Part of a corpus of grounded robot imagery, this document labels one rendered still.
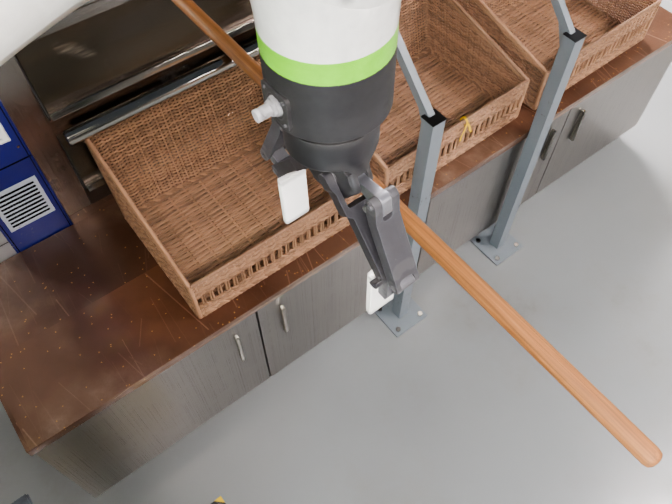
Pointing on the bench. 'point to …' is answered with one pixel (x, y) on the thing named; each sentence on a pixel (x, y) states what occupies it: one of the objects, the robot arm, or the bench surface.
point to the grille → (24, 203)
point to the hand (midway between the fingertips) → (335, 251)
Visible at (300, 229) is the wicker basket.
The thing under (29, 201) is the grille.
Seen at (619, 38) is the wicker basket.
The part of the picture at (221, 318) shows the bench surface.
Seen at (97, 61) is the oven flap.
